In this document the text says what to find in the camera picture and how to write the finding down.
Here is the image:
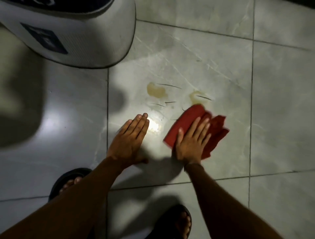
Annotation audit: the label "black left sandal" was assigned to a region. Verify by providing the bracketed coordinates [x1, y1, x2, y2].
[48, 168, 93, 202]

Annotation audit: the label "person's right foot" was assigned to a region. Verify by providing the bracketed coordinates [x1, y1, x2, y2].
[172, 211, 191, 239]

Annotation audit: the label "person's left hand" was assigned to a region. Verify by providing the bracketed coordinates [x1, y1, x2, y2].
[106, 113, 150, 170]

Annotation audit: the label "person's right hand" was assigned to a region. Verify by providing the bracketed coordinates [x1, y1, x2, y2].
[174, 118, 212, 168]

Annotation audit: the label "white appliance with blue label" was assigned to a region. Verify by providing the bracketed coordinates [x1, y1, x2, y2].
[0, 0, 136, 69]

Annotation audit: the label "black sandal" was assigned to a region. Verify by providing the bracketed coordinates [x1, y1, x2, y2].
[48, 168, 93, 202]
[150, 204, 192, 239]

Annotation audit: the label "yellow liquid spill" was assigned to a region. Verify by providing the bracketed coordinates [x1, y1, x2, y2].
[147, 82, 168, 99]
[189, 91, 210, 105]

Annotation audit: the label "person's left foot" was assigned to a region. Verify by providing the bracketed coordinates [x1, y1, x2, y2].
[59, 176, 83, 193]

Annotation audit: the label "black right sandal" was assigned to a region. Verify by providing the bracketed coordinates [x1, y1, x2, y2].
[150, 204, 192, 239]

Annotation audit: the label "red cleaning cloth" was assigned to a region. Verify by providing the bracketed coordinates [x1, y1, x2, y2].
[164, 104, 230, 159]

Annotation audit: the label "person's left forearm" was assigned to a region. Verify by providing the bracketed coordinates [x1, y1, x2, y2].
[0, 157, 129, 239]

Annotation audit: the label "person's right forearm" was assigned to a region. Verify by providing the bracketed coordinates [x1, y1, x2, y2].
[185, 163, 283, 239]

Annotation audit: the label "person's foot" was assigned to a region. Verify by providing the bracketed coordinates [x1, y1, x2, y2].
[59, 176, 83, 193]
[172, 211, 191, 239]

